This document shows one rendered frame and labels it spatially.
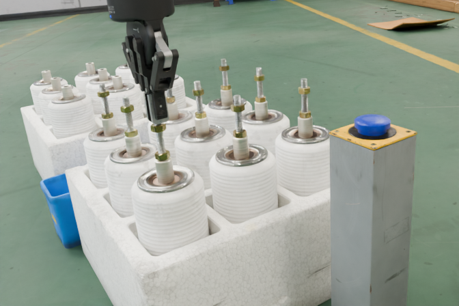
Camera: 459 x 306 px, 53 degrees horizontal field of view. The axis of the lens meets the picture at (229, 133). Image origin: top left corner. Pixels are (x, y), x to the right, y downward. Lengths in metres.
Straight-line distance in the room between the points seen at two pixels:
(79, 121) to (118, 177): 0.41
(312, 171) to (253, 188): 0.11
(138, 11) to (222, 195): 0.28
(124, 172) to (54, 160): 0.40
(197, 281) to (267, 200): 0.15
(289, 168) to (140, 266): 0.27
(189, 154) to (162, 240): 0.17
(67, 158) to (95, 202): 0.33
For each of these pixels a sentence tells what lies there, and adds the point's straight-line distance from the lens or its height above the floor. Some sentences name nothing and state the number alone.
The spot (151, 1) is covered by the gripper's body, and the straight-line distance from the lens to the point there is 0.53.
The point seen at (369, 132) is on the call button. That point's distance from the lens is 0.55.
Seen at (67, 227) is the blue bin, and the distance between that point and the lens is 0.99.
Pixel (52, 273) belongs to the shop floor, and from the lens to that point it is 0.96.
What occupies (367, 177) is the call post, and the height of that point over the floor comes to 0.28.
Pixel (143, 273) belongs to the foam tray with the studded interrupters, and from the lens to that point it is 0.58.
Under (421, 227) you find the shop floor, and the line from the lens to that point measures 0.99.
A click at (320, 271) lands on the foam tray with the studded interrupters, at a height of 0.06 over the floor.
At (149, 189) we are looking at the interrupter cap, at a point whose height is 0.25.
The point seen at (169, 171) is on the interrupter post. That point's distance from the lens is 0.60.
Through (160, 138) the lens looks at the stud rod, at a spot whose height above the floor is 0.31.
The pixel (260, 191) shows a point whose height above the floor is 0.21.
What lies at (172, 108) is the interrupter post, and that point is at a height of 0.27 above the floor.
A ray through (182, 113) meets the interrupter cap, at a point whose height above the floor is 0.25.
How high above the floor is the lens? 0.51
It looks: 20 degrees down
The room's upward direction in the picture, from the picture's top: 5 degrees counter-clockwise
